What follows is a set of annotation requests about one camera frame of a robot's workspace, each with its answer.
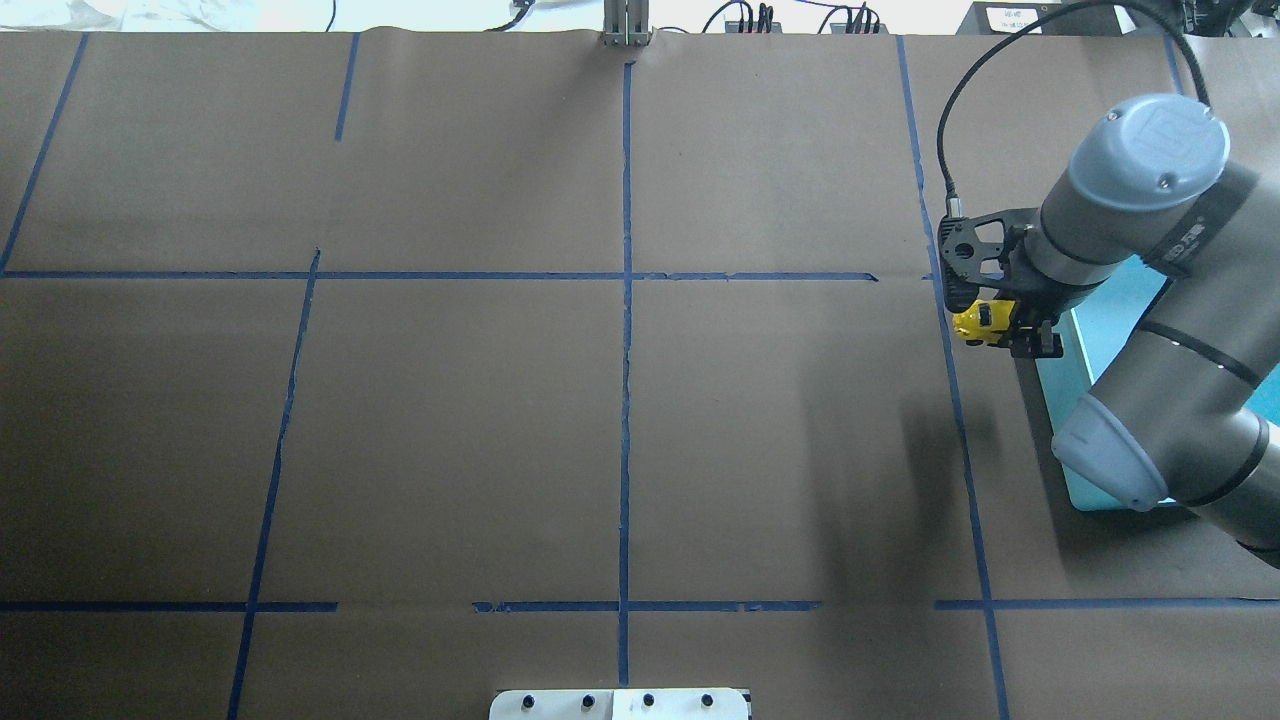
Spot black power box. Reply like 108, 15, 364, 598
955, 1, 1137, 37

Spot aluminium frame post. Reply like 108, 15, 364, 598
602, 0, 652, 47

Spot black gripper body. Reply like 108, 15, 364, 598
1004, 225, 1073, 323

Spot yellow beetle toy car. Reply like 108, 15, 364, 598
951, 299, 1018, 347

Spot light blue plastic bin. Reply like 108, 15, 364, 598
1014, 256, 1280, 512

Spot white pedestal column base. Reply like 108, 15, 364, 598
488, 687, 753, 719

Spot crumpled white plastic bag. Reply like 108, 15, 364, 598
54, 1, 262, 32

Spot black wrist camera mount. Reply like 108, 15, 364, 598
937, 208, 1037, 313

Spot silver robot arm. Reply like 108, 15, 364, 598
989, 94, 1279, 566

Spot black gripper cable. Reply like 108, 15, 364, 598
936, 0, 1213, 217

